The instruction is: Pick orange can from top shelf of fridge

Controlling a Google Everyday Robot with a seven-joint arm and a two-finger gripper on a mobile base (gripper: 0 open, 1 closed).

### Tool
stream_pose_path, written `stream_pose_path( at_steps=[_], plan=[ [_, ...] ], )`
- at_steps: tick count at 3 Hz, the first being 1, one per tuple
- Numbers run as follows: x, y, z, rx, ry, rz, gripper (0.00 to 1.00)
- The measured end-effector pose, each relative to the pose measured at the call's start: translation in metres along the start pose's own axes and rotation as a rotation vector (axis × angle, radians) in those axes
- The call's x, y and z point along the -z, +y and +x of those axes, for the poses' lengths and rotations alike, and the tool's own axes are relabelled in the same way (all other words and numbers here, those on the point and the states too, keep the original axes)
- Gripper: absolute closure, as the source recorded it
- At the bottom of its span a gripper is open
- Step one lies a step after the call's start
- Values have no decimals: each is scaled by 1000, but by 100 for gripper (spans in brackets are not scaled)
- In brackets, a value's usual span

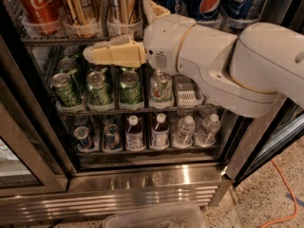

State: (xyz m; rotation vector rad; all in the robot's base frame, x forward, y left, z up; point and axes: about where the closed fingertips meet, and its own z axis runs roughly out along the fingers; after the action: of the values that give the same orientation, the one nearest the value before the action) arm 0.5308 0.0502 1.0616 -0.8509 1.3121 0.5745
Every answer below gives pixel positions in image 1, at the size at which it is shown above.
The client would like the fridge glass door left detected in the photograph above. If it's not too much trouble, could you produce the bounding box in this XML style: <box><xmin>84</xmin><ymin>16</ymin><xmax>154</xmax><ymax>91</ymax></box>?
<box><xmin>0</xmin><ymin>78</ymin><xmax>68</xmax><ymax>198</ymax></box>

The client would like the blue Pepsi can right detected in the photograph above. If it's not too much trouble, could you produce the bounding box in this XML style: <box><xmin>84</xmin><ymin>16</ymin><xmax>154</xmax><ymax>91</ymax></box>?
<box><xmin>222</xmin><ymin>0</ymin><xmax>266</xmax><ymax>29</ymax></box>

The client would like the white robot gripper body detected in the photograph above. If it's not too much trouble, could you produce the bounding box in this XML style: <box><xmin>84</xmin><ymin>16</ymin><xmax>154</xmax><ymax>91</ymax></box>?
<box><xmin>143</xmin><ymin>14</ymin><xmax>196</xmax><ymax>75</ymax></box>

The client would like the white diet 7up can front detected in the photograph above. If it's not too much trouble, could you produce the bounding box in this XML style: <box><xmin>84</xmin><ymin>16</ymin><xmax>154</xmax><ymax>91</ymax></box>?
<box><xmin>150</xmin><ymin>70</ymin><xmax>172</xmax><ymax>103</ymax></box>

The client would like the small blue can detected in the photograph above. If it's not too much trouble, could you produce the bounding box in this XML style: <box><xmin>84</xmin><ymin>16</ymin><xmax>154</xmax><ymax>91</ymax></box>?
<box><xmin>73</xmin><ymin>126</ymin><xmax>93</xmax><ymax>149</ymax></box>
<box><xmin>104</xmin><ymin>123</ymin><xmax>122</xmax><ymax>152</ymax></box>

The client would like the red Coca-Cola can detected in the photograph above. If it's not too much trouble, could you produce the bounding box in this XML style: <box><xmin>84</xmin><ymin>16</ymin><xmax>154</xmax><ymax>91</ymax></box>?
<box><xmin>18</xmin><ymin>0</ymin><xmax>61</xmax><ymax>35</ymax></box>

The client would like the stainless steel fridge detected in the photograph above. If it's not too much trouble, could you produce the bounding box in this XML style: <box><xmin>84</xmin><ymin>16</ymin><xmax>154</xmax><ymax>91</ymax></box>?
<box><xmin>0</xmin><ymin>0</ymin><xmax>293</xmax><ymax>223</ymax></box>

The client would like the dark juice bottle left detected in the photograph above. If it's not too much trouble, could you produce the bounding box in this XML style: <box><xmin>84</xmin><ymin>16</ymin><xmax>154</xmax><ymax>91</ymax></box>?
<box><xmin>125</xmin><ymin>115</ymin><xmax>143</xmax><ymax>151</ymax></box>

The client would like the clear water bottle right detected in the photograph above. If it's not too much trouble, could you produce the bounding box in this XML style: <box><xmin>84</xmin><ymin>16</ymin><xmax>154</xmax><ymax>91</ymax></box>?
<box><xmin>195</xmin><ymin>113</ymin><xmax>220</xmax><ymax>147</ymax></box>

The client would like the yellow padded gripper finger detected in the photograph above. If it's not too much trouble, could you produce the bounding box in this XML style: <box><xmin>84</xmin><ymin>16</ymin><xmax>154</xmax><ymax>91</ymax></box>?
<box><xmin>142</xmin><ymin>0</ymin><xmax>170</xmax><ymax>24</ymax></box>
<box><xmin>83</xmin><ymin>34</ymin><xmax>146</xmax><ymax>68</ymax></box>

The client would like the dark juice bottle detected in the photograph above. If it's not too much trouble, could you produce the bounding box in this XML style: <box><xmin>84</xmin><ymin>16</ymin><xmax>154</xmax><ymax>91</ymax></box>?
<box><xmin>125</xmin><ymin>115</ymin><xmax>143</xmax><ymax>151</ymax></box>
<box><xmin>150</xmin><ymin>113</ymin><xmax>169</xmax><ymax>150</ymax></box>

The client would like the gold can left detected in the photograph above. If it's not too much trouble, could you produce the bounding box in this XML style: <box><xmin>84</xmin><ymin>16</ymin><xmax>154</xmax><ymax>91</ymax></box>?
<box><xmin>63</xmin><ymin>0</ymin><xmax>102</xmax><ymax>38</ymax></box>

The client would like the blue Pepsi can middle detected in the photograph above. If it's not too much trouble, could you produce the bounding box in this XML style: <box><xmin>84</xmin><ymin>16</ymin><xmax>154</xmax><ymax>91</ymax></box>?
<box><xmin>188</xmin><ymin>0</ymin><xmax>222</xmax><ymax>29</ymax></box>

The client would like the green can front left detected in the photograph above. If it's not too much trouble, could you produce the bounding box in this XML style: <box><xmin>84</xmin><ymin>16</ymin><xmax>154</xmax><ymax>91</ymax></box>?
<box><xmin>50</xmin><ymin>73</ymin><xmax>82</xmax><ymax>107</ymax></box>

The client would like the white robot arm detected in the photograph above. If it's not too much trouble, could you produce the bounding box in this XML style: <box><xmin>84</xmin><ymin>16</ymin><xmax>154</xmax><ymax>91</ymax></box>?
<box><xmin>83</xmin><ymin>0</ymin><xmax>304</xmax><ymax>118</ymax></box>

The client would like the blue pepsi can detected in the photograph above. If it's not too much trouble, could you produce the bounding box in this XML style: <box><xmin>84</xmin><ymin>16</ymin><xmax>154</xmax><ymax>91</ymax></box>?
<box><xmin>222</xmin><ymin>0</ymin><xmax>266</xmax><ymax>29</ymax></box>
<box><xmin>188</xmin><ymin>0</ymin><xmax>222</xmax><ymax>29</ymax></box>

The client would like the orange power cable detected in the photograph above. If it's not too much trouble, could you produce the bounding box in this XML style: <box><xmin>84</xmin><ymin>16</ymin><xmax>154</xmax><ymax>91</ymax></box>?
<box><xmin>259</xmin><ymin>159</ymin><xmax>299</xmax><ymax>228</ymax></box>

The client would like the fridge glass door right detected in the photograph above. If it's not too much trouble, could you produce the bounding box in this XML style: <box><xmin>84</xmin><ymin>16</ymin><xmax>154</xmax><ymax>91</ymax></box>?
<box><xmin>226</xmin><ymin>0</ymin><xmax>304</xmax><ymax>187</ymax></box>

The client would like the clear water bottle left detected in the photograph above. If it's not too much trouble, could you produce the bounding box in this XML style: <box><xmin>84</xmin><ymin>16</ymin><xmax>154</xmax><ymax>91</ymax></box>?
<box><xmin>173</xmin><ymin>115</ymin><xmax>196</xmax><ymax>148</ymax></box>

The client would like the fridge glass door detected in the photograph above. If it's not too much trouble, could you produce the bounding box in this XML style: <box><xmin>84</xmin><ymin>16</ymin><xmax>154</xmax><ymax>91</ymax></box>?
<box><xmin>226</xmin><ymin>0</ymin><xmax>304</xmax><ymax>187</ymax></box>
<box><xmin>0</xmin><ymin>78</ymin><xmax>68</xmax><ymax>198</ymax></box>

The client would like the small blue can left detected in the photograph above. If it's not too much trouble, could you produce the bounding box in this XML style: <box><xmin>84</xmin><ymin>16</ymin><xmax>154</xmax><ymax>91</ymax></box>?
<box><xmin>73</xmin><ymin>126</ymin><xmax>93</xmax><ymax>149</ymax></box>

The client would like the green can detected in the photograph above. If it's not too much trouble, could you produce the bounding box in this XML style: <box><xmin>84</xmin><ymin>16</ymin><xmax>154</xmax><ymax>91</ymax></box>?
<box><xmin>50</xmin><ymin>73</ymin><xmax>82</xmax><ymax>107</ymax></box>
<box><xmin>58</xmin><ymin>58</ymin><xmax>85</xmax><ymax>93</ymax></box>
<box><xmin>86</xmin><ymin>71</ymin><xmax>113</xmax><ymax>106</ymax></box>
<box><xmin>120</xmin><ymin>70</ymin><xmax>143</xmax><ymax>105</ymax></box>

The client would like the clear plastic bin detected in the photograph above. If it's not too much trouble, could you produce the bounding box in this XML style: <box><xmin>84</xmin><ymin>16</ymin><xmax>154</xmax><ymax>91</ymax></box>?
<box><xmin>103</xmin><ymin>202</ymin><xmax>206</xmax><ymax>228</ymax></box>

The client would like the dark juice bottle right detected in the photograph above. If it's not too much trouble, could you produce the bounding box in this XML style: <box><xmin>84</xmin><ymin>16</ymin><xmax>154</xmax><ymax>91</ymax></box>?
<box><xmin>150</xmin><ymin>113</ymin><xmax>169</xmax><ymax>150</ymax></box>

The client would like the green can behind left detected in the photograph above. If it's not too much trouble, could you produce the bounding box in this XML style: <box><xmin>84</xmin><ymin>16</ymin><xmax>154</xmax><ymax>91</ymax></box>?
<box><xmin>58</xmin><ymin>58</ymin><xmax>85</xmax><ymax>93</ymax></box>

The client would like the clear water bottle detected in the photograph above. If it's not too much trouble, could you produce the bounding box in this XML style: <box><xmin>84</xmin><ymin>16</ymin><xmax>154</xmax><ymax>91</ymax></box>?
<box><xmin>195</xmin><ymin>113</ymin><xmax>220</xmax><ymax>147</ymax></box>
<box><xmin>173</xmin><ymin>115</ymin><xmax>196</xmax><ymax>148</ymax></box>

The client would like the gold orange can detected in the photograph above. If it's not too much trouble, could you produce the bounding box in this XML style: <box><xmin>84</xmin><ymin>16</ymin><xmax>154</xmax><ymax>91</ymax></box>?
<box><xmin>107</xmin><ymin>0</ymin><xmax>143</xmax><ymax>37</ymax></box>

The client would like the empty white can tray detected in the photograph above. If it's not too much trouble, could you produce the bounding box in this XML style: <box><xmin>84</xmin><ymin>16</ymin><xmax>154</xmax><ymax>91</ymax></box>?
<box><xmin>174</xmin><ymin>75</ymin><xmax>204</xmax><ymax>107</ymax></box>

